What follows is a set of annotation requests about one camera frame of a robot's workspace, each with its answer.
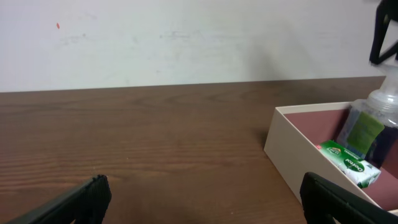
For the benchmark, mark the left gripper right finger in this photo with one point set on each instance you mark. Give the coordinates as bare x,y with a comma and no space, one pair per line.
324,202

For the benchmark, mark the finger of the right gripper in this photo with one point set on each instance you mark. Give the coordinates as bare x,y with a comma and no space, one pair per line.
385,12

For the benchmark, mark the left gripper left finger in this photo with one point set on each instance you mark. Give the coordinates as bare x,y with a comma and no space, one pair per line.
86,203

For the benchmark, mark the green soap bar packet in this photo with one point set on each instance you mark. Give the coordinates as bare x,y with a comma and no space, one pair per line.
361,172

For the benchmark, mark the white cardboard box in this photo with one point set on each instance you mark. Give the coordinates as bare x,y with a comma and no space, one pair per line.
291,145

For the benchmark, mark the clear pump soap bottle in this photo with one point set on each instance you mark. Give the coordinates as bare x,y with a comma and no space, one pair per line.
370,129

